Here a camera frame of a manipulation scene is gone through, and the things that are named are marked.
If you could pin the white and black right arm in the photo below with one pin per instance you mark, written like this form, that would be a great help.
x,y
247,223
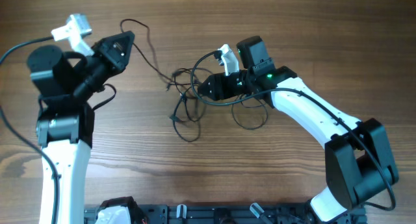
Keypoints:
x,y
359,162

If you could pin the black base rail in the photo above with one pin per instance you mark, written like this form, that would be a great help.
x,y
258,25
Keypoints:
x,y
281,214

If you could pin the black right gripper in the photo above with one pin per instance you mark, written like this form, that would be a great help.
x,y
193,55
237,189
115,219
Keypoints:
x,y
218,84

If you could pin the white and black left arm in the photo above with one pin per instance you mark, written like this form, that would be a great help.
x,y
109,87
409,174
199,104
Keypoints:
x,y
64,128

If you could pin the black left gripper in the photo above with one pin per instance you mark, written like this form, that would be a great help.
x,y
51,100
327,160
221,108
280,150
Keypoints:
x,y
106,50

